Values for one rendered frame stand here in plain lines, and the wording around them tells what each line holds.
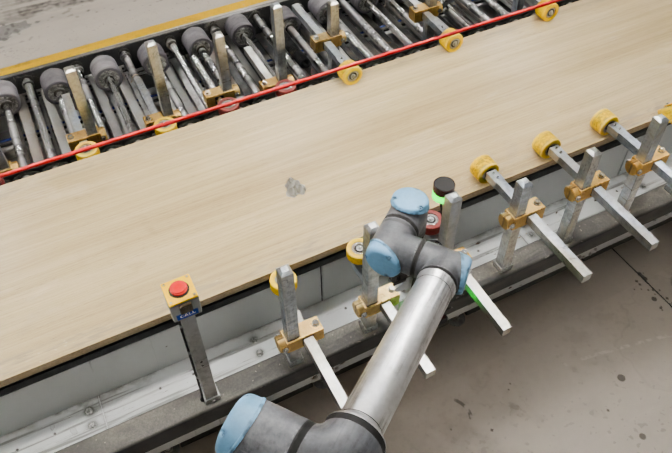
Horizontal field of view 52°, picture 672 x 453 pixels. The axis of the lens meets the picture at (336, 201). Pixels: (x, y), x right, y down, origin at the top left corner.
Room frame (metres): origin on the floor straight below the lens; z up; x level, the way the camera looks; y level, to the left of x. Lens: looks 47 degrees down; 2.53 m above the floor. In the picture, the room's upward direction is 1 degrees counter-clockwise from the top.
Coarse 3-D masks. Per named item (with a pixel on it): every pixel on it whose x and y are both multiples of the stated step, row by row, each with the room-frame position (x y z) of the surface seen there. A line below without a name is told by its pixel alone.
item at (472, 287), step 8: (472, 280) 1.21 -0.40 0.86; (472, 288) 1.18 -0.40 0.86; (480, 288) 1.18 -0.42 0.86; (472, 296) 1.17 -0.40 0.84; (480, 296) 1.15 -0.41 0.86; (480, 304) 1.13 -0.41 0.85; (488, 304) 1.12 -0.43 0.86; (488, 312) 1.10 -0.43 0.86; (496, 312) 1.10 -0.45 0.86; (496, 320) 1.07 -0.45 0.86; (504, 320) 1.07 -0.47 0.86; (496, 328) 1.06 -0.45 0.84; (504, 328) 1.04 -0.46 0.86
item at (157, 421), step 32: (576, 224) 1.56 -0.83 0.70; (608, 224) 1.55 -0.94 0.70; (544, 256) 1.42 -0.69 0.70; (384, 320) 1.18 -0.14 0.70; (352, 352) 1.09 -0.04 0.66; (224, 384) 0.97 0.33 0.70; (256, 384) 0.97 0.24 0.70; (288, 384) 1.00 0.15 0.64; (160, 416) 0.87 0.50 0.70; (192, 416) 0.87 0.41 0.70; (224, 416) 0.91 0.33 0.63; (64, 448) 0.79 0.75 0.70; (96, 448) 0.79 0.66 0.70; (128, 448) 0.79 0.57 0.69
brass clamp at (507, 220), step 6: (534, 198) 1.43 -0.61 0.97; (528, 204) 1.41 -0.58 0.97; (540, 204) 1.41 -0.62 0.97; (528, 210) 1.38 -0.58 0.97; (534, 210) 1.38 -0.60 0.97; (540, 210) 1.39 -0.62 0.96; (504, 216) 1.36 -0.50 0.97; (510, 216) 1.36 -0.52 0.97; (522, 216) 1.36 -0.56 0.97; (540, 216) 1.39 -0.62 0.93; (504, 222) 1.36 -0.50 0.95; (510, 222) 1.35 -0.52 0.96; (516, 222) 1.35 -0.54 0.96; (522, 222) 1.36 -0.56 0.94; (504, 228) 1.35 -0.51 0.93; (510, 228) 1.35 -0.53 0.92; (516, 228) 1.35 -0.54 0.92
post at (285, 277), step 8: (288, 264) 1.07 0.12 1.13; (280, 272) 1.04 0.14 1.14; (288, 272) 1.04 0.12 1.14; (280, 280) 1.03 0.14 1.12; (288, 280) 1.04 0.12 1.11; (280, 288) 1.04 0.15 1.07; (288, 288) 1.03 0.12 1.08; (280, 296) 1.05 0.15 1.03; (288, 296) 1.03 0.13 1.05; (280, 304) 1.05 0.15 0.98; (288, 304) 1.03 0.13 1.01; (296, 304) 1.04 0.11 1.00; (288, 312) 1.03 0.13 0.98; (296, 312) 1.04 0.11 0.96; (288, 320) 1.03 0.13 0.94; (296, 320) 1.04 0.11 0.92; (288, 328) 1.03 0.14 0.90; (296, 328) 1.04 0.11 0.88; (288, 336) 1.03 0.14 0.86; (296, 336) 1.04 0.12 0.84; (296, 352) 1.04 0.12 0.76
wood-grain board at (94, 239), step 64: (640, 0) 2.64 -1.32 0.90; (384, 64) 2.22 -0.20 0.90; (448, 64) 2.21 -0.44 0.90; (512, 64) 2.20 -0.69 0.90; (576, 64) 2.20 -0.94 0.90; (640, 64) 2.19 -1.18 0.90; (192, 128) 1.86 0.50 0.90; (256, 128) 1.85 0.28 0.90; (320, 128) 1.85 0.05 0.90; (384, 128) 1.84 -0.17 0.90; (448, 128) 1.84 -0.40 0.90; (512, 128) 1.83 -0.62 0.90; (576, 128) 1.83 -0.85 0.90; (640, 128) 1.84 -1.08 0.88; (0, 192) 1.56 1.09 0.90; (64, 192) 1.55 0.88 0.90; (128, 192) 1.55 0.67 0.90; (192, 192) 1.55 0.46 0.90; (256, 192) 1.54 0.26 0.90; (320, 192) 1.54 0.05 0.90; (384, 192) 1.53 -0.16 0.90; (0, 256) 1.29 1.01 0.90; (64, 256) 1.29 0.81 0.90; (128, 256) 1.29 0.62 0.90; (192, 256) 1.28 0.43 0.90; (256, 256) 1.28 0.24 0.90; (320, 256) 1.29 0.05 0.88; (0, 320) 1.07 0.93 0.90; (64, 320) 1.07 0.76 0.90; (128, 320) 1.06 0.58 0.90; (0, 384) 0.88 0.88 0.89
